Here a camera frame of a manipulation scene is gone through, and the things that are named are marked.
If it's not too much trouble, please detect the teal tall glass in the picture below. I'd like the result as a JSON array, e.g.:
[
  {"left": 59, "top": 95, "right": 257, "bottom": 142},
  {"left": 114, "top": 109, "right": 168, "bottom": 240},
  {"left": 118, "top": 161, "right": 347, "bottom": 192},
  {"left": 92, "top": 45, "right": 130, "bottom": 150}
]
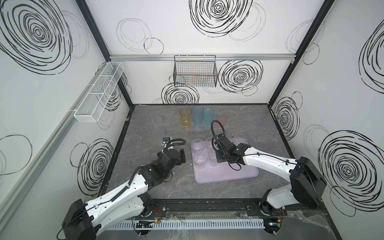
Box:
[{"left": 203, "top": 108, "right": 215, "bottom": 126}]

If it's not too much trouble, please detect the clear plain cup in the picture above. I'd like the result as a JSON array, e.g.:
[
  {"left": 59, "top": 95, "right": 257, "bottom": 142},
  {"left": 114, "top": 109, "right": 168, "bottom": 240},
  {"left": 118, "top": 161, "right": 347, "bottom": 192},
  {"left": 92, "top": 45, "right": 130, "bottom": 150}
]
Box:
[{"left": 209, "top": 150, "right": 219, "bottom": 167}]

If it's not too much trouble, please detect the white mesh shelf basket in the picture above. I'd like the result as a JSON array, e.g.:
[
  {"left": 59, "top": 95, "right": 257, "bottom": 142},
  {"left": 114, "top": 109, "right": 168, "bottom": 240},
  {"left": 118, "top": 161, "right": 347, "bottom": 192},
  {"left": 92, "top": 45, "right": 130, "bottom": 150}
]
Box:
[{"left": 74, "top": 62, "right": 125, "bottom": 123}]

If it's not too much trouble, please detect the white slotted cable duct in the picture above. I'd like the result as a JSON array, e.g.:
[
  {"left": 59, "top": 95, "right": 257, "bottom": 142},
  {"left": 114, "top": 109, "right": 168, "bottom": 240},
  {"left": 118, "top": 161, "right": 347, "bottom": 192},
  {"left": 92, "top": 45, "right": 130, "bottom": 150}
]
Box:
[{"left": 108, "top": 219, "right": 265, "bottom": 231}]

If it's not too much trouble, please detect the pink short glass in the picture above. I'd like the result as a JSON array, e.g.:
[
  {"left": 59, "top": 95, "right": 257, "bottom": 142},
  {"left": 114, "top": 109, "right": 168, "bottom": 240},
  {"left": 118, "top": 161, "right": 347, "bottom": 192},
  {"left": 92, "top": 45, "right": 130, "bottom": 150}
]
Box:
[{"left": 216, "top": 115, "right": 228, "bottom": 129}]

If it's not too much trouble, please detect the lilac plastic tray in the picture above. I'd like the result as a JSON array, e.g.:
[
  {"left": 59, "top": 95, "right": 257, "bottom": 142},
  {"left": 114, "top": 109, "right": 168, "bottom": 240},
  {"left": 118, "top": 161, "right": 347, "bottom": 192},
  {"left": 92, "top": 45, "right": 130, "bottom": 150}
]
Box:
[{"left": 192, "top": 148, "right": 259, "bottom": 184}]

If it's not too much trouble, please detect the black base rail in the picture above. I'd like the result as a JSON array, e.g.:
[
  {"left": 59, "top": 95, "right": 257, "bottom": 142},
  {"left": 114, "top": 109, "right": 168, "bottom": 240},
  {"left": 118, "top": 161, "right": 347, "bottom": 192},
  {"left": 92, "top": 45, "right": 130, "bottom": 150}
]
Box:
[{"left": 140, "top": 198, "right": 326, "bottom": 217}]

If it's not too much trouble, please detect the yellow tall glass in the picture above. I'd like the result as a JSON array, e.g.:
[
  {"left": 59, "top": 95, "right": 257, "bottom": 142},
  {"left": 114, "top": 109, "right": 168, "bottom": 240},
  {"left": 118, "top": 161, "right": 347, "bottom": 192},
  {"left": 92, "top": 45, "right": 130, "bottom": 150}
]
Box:
[{"left": 179, "top": 107, "right": 192, "bottom": 128}]

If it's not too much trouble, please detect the black wire basket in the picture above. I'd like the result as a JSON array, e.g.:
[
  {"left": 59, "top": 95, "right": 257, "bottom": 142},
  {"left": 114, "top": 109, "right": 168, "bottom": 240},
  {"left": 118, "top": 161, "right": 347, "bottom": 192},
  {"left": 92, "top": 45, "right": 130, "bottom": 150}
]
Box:
[{"left": 173, "top": 55, "right": 219, "bottom": 88}]

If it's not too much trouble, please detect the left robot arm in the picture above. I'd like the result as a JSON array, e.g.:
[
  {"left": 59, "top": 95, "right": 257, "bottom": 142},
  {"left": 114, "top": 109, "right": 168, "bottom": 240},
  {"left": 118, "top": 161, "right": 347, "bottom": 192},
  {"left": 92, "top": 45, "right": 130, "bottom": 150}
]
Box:
[{"left": 61, "top": 149, "right": 186, "bottom": 240}]

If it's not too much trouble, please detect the blue tall glass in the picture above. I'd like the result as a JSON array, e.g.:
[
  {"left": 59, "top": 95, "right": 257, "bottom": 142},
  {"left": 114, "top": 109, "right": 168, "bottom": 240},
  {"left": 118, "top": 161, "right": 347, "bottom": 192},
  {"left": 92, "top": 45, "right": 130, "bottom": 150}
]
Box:
[{"left": 192, "top": 106, "right": 204, "bottom": 126}]

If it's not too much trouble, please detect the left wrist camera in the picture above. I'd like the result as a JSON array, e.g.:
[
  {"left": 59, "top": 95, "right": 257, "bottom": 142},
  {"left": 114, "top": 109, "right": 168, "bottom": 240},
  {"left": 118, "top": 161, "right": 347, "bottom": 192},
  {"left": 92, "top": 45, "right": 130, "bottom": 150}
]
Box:
[{"left": 163, "top": 137, "right": 171, "bottom": 148}]

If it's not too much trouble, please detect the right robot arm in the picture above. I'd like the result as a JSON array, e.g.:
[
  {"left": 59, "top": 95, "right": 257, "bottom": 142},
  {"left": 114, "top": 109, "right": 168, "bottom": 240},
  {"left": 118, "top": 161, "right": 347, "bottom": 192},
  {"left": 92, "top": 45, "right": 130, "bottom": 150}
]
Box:
[{"left": 212, "top": 134, "right": 327, "bottom": 216}]

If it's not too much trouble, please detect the clear faceted glass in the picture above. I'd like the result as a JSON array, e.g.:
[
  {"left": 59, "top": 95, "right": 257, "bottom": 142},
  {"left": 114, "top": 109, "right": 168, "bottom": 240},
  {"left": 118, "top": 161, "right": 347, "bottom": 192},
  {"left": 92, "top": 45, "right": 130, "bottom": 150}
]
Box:
[
  {"left": 193, "top": 152, "right": 207, "bottom": 170},
  {"left": 233, "top": 133, "right": 248, "bottom": 146},
  {"left": 205, "top": 137, "right": 214, "bottom": 150},
  {"left": 191, "top": 139, "right": 206, "bottom": 154}
]

